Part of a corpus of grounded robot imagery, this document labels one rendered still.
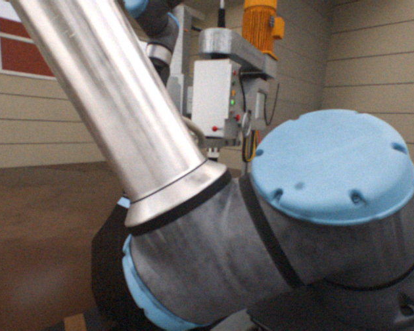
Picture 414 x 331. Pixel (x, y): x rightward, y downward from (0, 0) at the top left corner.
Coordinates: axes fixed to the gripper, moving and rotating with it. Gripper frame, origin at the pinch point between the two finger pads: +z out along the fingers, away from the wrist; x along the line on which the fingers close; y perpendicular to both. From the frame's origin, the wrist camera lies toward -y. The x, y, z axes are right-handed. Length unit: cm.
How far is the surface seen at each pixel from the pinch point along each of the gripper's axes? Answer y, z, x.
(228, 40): 26, -70, 49
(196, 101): 17, -40, 67
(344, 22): 245, -404, 394
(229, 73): 30, -53, 51
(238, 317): 36, 42, -32
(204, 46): 14, -65, 54
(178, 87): -1, -71, 124
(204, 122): 24, -29, 68
